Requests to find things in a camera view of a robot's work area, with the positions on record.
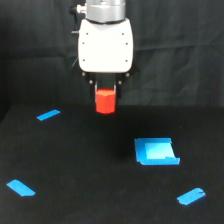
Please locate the blue tape strip far left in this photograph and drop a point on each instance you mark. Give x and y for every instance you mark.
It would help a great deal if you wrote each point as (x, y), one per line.
(48, 115)

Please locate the black backdrop cloth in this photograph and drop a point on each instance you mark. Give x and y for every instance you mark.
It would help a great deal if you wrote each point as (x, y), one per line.
(179, 53)

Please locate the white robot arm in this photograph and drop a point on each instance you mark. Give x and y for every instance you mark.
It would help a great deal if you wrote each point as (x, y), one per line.
(100, 12)

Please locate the blue tape strip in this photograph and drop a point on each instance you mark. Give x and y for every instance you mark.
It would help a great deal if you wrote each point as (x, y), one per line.
(20, 188)
(48, 115)
(191, 196)

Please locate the red hexagonal block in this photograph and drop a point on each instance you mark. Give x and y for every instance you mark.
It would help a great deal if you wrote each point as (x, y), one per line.
(105, 101)

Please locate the blue tape strip near left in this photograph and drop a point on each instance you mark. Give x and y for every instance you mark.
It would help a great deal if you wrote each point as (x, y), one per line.
(20, 188)

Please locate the blue tape strip near right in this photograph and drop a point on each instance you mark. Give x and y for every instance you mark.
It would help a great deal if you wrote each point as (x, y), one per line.
(191, 196)

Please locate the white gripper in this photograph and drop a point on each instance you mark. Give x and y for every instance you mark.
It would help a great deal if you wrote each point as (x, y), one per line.
(105, 54)

